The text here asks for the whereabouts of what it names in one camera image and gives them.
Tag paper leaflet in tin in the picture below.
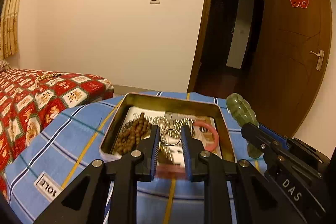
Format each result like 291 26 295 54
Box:
123 106 224 159

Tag pink bangle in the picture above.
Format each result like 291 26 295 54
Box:
194 121 219 152

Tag metal door handle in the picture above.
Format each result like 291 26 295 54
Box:
309 50 325 71

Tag yellow curtain right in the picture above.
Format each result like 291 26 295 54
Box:
1 0 20 59

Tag red patchwork bed cover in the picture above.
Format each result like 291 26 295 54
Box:
1 69 114 196

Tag green jade bangle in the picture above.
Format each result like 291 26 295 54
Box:
226 93 263 160

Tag silver bangle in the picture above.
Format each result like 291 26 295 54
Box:
160 128 181 147

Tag checked pillow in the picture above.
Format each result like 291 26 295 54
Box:
0 59 10 72

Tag pink metal tin box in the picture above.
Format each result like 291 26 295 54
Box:
100 93 236 162

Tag brown wooden bead necklace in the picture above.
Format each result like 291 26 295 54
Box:
115 112 153 156

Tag brown wooden door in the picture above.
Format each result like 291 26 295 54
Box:
236 0 332 137

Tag blue plaid folded blanket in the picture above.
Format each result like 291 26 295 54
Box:
4 91 268 224

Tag beads on far bed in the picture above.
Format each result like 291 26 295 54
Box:
37 73 62 81

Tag dark wooden door frame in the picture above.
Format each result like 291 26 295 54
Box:
187 0 265 98

